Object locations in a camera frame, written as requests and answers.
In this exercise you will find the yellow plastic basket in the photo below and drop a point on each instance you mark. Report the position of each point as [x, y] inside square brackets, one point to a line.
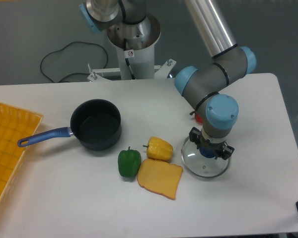
[15, 123]

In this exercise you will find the glass lid blue knob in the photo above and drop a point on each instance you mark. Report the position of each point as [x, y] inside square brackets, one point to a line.
[201, 166]

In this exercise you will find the red bell pepper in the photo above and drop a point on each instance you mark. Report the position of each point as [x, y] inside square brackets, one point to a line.
[197, 118]

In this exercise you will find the dark saucepan blue handle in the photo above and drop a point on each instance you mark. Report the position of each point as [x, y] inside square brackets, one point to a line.
[95, 123]

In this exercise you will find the yellow bell pepper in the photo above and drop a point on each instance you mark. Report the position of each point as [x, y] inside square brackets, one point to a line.
[158, 148]

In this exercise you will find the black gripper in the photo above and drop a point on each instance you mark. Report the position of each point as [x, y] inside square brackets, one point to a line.
[216, 145]

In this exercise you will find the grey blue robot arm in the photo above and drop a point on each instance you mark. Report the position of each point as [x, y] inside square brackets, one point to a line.
[201, 89]

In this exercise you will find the toast bread slice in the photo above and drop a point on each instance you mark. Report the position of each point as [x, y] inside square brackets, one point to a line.
[159, 177]

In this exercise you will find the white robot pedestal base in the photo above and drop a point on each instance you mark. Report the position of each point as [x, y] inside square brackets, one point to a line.
[135, 48]

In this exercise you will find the green bell pepper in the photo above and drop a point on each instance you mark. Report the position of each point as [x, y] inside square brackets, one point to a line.
[129, 162]

